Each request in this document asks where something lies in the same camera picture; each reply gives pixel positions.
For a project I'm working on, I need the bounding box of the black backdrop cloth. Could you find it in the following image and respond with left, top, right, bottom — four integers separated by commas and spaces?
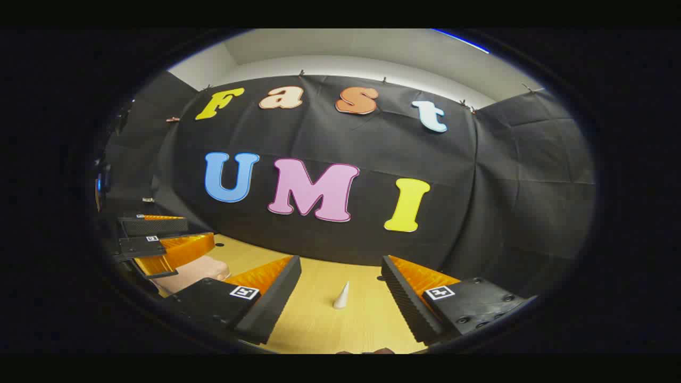
98, 71, 595, 298

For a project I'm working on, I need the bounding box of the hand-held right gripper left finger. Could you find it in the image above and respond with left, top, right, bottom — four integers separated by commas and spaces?
164, 255, 302, 345

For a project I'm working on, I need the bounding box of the white skin care tube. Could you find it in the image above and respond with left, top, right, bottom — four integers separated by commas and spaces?
333, 281, 351, 310

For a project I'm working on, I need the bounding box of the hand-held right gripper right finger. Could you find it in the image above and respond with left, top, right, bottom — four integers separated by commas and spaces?
380, 255, 537, 345

